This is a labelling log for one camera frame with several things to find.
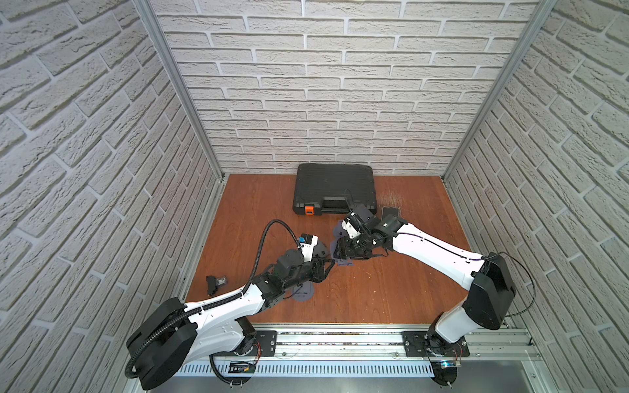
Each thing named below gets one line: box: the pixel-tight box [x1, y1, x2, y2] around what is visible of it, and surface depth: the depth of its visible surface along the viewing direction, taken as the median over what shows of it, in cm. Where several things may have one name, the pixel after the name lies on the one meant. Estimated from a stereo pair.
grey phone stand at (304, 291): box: [291, 280, 315, 303], surface depth 85 cm
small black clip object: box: [205, 275, 228, 297], surface depth 87 cm
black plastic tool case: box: [292, 162, 377, 216], surface depth 109 cm
